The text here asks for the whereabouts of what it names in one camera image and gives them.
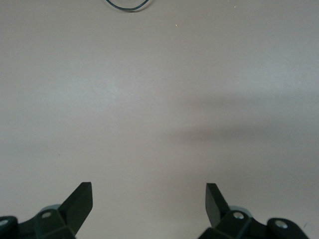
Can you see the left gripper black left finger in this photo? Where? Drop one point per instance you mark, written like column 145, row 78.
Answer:
column 74, row 209

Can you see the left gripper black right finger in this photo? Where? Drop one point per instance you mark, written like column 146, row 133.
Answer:
column 214, row 209

